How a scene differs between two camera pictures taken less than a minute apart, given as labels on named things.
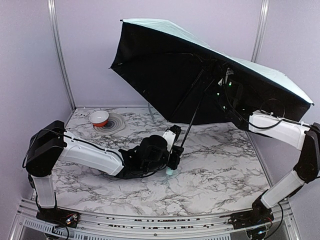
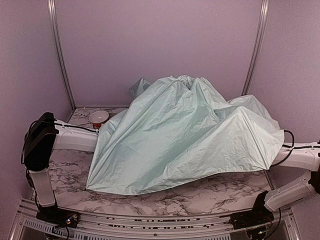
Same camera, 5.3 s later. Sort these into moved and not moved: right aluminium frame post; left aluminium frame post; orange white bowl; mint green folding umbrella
Moved: mint green folding umbrella
Not moved: right aluminium frame post; left aluminium frame post; orange white bowl
